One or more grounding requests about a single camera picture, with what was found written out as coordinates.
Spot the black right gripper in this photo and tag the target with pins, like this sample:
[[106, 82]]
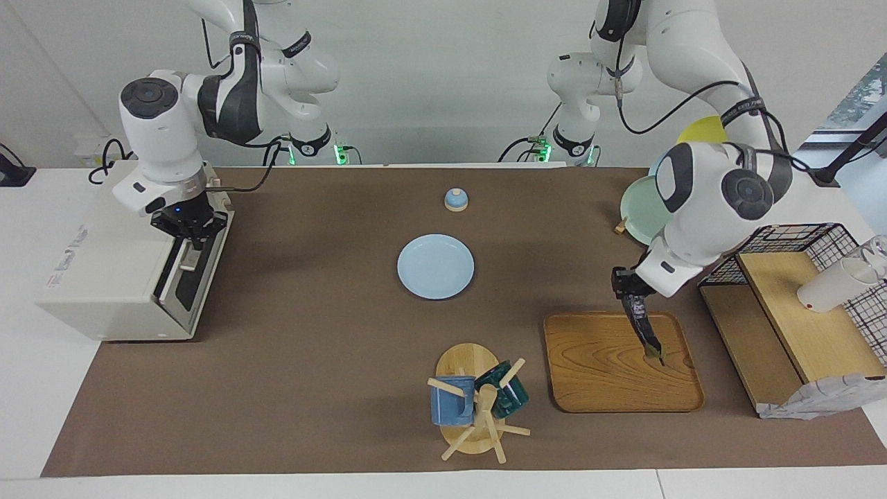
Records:
[[187, 220]]

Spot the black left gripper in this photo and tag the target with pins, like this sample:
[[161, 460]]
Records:
[[627, 283]]

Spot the dark purple eggplant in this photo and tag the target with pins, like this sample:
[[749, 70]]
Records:
[[648, 336]]

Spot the white toaster oven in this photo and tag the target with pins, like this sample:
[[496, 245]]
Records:
[[104, 277]]

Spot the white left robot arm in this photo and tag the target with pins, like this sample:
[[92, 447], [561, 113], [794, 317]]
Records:
[[700, 215]]

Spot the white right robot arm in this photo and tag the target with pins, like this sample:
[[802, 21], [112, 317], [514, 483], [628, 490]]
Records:
[[166, 132]]

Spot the wooden serving tray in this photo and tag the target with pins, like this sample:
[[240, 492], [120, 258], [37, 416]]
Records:
[[603, 374]]

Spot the wooden plate rack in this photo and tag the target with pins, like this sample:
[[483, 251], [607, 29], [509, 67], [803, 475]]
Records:
[[619, 226]]

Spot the pale green plate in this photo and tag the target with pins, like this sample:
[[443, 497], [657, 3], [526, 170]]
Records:
[[641, 211]]

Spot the dark green mug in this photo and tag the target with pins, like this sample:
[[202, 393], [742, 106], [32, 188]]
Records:
[[513, 398]]

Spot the wooden mug tree stand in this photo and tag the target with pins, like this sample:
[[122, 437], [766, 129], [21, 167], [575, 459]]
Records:
[[466, 360]]

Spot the brown table mat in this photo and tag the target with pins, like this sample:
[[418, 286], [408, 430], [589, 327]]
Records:
[[312, 388]]

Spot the yellow plate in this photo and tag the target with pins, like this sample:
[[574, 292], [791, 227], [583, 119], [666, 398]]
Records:
[[703, 132]]

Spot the black clamp base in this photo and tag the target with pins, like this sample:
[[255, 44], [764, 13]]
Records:
[[14, 177]]

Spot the white cup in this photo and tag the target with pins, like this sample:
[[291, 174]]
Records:
[[831, 287]]

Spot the grey white patterned cloth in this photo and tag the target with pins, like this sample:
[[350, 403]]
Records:
[[818, 402]]

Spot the small blue lid wooden knob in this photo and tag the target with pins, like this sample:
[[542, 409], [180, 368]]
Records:
[[456, 201]]

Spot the blue mug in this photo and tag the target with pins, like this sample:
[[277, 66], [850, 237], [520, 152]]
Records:
[[447, 409]]

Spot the clear glass cup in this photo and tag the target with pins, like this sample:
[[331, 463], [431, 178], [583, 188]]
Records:
[[876, 253]]

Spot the white wall socket box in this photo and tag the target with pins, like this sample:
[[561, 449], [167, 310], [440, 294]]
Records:
[[86, 149]]

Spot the black camera stand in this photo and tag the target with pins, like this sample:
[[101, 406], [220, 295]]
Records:
[[824, 177]]

